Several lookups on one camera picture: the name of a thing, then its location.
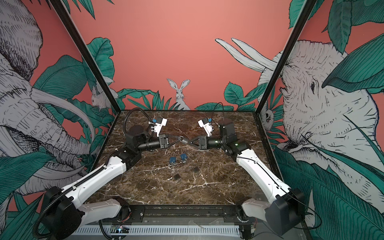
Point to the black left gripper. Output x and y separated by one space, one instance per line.
163 137

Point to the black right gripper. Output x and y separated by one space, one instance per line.
204 143

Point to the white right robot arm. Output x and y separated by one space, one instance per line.
285 207

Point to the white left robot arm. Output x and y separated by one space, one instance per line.
65 210

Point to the blue padlock right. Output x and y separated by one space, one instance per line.
184 157

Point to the blue padlock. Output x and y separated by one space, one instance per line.
173 160
184 157

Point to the blue padlock left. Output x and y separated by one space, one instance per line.
173 160

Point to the white perforated strip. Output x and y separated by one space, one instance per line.
163 230

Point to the small green circuit board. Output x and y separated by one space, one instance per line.
119 230

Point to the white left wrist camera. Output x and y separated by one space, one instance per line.
158 123

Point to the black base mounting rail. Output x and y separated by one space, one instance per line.
229 213

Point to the black corner frame post left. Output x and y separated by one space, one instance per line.
64 16

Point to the black corner frame post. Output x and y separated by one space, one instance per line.
298 27
64 16

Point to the black corner frame post right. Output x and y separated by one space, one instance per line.
298 27

